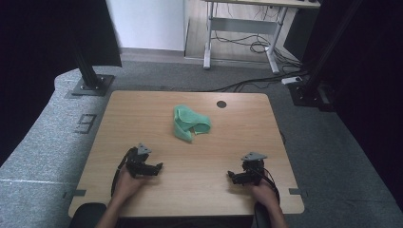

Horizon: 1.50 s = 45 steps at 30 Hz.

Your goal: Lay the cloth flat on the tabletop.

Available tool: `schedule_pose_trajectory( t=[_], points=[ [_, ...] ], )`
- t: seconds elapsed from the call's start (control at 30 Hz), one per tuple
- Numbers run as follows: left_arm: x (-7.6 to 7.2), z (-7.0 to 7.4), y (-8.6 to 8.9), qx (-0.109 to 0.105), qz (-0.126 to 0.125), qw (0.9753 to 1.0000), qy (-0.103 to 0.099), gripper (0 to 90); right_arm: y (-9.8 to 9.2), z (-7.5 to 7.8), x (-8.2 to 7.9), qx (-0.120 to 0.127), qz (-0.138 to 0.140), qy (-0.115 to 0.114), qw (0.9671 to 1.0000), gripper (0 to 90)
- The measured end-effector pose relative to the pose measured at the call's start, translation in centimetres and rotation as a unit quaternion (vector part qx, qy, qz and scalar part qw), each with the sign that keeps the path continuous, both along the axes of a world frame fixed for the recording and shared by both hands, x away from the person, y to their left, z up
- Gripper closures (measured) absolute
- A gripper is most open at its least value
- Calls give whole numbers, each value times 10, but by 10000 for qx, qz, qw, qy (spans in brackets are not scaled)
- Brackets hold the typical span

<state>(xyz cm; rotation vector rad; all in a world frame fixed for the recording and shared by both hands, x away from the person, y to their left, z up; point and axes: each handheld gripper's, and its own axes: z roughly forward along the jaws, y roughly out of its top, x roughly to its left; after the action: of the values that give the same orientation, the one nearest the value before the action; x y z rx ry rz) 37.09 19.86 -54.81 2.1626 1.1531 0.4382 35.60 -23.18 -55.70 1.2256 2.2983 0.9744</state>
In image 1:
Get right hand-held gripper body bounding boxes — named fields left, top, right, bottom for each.
left=240, top=151, right=268, bottom=186

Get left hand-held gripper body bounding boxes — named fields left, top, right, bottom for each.
left=125, top=142, right=156, bottom=179

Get green cloth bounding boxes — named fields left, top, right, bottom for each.
left=172, top=104, right=212, bottom=143

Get person's right hand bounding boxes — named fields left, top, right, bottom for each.
left=248, top=177, right=280, bottom=207

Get person's left hand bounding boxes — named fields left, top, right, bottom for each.
left=112, top=165, right=148, bottom=204

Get black chair armrest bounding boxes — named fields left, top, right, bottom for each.
left=68, top=202, right=108, bottom=228
left=253, top=201, right=271, bottom=228

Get white power strip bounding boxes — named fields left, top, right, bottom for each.
left=280, top=76, right=304, bottom=86

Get black metal stand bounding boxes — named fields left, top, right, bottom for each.
left=70, top=41, right=116, bottom=97
left=286, top=0, right=365, bottom=112

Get dark curtain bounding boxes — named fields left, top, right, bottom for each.
left=0, top=0, right=123, bottom=166

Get black box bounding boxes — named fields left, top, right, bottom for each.
left=282, top=7, right=318, bottom=62

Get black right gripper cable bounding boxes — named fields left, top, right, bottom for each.
left=253, top=166, right=281, bottom=203

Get long black floor cable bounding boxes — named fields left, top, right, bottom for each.
left=207, top=70, right=309, bottom=93

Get tangled black cables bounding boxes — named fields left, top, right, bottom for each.
left=211, top=29, right=302, bottom=69

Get white metal frame desk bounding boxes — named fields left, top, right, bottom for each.
left=202, top=0, right=321, bottom=75

